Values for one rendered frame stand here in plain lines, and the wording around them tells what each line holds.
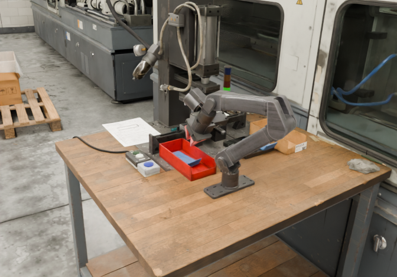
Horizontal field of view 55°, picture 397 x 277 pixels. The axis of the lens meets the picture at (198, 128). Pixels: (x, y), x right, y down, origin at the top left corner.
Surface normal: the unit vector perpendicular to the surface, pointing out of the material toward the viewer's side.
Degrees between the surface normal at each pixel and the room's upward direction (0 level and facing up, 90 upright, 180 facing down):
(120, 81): 90
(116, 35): 90
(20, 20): 89
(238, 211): 0
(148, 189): 0
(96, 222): 0
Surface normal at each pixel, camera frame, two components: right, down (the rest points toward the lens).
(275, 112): -0.57, 0.30
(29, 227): 0.03, -0.92
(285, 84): -0.86, 0.18
